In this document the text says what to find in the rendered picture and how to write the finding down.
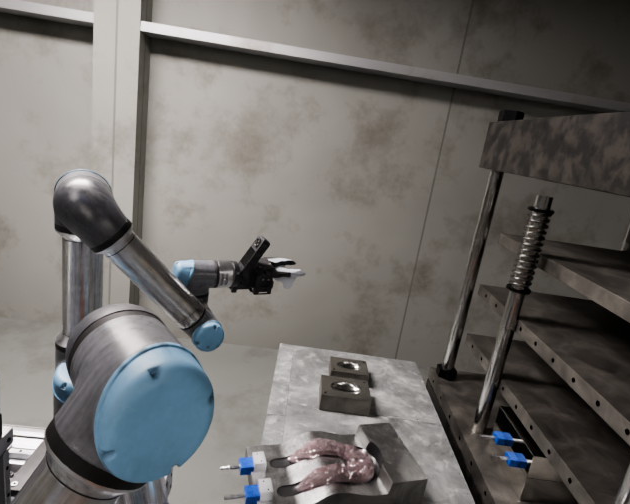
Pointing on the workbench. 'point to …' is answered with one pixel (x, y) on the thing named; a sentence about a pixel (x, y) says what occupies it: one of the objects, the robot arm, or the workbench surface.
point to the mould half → (403, 463)
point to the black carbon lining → (300, 481)
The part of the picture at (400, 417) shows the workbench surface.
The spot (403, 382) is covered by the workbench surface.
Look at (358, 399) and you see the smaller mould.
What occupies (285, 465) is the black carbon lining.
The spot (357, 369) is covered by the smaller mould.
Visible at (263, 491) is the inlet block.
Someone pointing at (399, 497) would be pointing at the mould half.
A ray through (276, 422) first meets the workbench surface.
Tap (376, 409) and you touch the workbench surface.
